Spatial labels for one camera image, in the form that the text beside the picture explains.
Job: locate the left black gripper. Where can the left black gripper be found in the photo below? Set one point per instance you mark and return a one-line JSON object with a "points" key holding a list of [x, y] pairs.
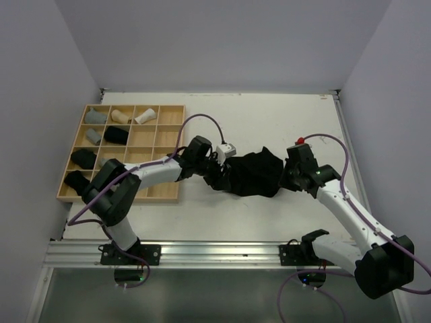
{"points": [[217, 175]]}

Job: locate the grey rolled underwear second row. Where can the grey rolled underwear second row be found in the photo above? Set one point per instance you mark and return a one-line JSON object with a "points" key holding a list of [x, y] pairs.
{"points": [[93, 136]]}

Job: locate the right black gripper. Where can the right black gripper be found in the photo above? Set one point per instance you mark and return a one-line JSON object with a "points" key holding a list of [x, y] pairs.
{"points": [[284, 182]]}

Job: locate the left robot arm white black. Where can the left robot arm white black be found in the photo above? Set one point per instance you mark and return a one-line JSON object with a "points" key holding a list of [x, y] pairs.
{"points": [[112, 192]]}

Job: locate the black rolled underwear bottom row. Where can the black rolled underwear bottom row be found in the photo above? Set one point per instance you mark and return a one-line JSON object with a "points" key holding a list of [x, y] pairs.
{"points": [[77, 181]]}

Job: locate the grey rolled underwear top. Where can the grey rolled underwear top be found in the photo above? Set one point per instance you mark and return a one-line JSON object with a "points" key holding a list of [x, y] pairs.
{"points": [[93, 116]]}

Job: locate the wooden compartment tray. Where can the wooden compartment tray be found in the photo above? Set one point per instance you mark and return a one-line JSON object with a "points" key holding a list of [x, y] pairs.
{"points": [[146, 142]]}

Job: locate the beige rolled underwear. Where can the beige rolled underwear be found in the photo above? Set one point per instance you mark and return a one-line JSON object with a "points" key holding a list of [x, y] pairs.
{"points": [[120, 117]]}

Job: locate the aluminium mounting rail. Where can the aluminium mounting rail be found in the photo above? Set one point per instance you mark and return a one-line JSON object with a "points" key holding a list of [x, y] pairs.
{"points": [[217, 255]]}

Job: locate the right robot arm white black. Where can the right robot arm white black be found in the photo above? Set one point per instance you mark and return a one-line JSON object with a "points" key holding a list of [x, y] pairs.
{"points": [[379, 261]]}

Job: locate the black rolled underwear second row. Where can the black rolled underwear second row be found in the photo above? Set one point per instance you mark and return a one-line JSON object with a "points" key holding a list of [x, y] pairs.
{"points": [[116, 135]]}

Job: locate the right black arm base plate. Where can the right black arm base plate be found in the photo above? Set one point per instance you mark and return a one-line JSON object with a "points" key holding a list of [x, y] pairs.
{"points": [[293, 253]]}

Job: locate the white underwear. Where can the white underwear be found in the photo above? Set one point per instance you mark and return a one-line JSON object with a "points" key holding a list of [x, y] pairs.
{"points": [[147, 115]]}

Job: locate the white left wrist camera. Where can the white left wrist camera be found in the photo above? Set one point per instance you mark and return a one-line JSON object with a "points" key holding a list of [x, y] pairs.
{"points": [[225, 151]]}

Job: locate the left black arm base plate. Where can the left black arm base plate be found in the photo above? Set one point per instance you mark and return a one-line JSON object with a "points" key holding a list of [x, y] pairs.
{"points": [[151, 253]]}

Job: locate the black rolled underwear third row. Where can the black rolled underwear third row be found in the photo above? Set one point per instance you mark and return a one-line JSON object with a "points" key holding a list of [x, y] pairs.
{"points": [[84, 158]]}

